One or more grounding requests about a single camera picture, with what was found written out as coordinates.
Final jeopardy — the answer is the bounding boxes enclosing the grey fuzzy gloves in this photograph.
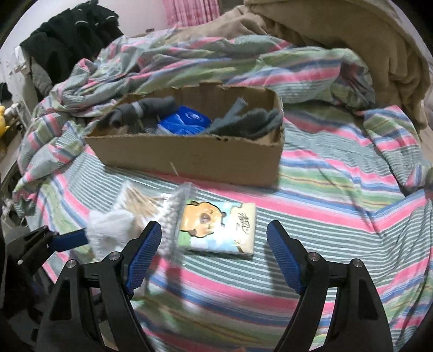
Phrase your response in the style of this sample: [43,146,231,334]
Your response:
[201,98,283,140]

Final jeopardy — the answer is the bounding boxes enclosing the yellow plush toy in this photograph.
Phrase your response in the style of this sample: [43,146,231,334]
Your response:
[0,106,9,137]

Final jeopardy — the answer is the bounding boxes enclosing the brown cardboard box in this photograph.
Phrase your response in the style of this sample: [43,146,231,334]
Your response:
[85,82,284,187]

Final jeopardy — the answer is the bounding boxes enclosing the beige fleece blanket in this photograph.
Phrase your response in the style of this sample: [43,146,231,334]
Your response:
[162,0,431,133]

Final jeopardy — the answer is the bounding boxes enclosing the left pink curtain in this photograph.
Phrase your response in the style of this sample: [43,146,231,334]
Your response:
[162,0,220,27]

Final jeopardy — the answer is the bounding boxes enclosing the cotton swab bag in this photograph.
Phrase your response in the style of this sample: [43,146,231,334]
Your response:
[114,180,194,264]

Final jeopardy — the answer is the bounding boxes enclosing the black clothes pile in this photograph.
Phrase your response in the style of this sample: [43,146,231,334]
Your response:
[20,1,123,98]

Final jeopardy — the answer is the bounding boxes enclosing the blue tissue pack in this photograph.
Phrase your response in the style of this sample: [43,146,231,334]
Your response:
[156,106,211,136]

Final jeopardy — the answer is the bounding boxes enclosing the striped pastel duvet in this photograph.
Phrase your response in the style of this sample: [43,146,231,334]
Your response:
[12,30,432,351]

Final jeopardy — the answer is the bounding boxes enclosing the dark grey socks pair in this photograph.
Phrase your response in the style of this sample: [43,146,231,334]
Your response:
[97,96,178,130]

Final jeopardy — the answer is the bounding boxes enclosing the cartoon bear tissue pack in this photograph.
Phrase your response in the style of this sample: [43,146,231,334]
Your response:
[178,200,256,257]

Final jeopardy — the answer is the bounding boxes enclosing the white socks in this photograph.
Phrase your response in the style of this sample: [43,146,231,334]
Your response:
[86,209,140,260]

